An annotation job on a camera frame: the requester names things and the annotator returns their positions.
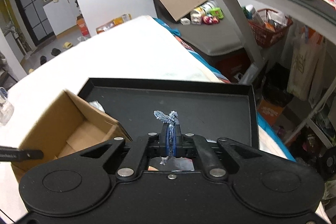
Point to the orange carton by wall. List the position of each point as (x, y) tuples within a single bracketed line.
[(82, 25)]

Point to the yellow slipper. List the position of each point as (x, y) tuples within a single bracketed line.
[(67, 45)]

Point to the white tin can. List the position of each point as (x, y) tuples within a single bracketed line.
[(208, 5)]

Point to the denim bunny soft toy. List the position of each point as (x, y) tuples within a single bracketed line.
[(171, 119)]

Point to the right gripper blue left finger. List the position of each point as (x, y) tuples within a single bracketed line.
[(164, 141)]

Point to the white kitchen cabinet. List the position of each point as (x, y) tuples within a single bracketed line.
[(62, 15)]

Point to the black slipper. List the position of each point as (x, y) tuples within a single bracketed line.
[(55, 52), (43, 59)]

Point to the clear plastic jar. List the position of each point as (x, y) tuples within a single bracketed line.
[(7, 108)]

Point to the brown cardboard box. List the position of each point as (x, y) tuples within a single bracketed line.
[(68, 125)]

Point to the dark grey bench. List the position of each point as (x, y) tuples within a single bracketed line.
[(212, 40)]

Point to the white canvas tote bag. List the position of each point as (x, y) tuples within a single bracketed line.
[(306, 50)]

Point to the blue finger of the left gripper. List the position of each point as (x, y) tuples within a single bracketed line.
[(15, 154)]

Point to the red plastic basket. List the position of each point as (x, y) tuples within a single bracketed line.
[(268, 26)]

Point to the red pink small toy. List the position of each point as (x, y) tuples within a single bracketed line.
[(210, 20)]

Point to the white glass-top side table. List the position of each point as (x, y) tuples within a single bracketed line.
[(294, 8)]

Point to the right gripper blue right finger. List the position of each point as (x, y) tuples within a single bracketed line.
[(177, 144)]

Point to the black shallow tray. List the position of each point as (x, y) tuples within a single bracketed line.
[(212, 110)]

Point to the green small toy box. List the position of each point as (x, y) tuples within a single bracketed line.
[(217, 12)]

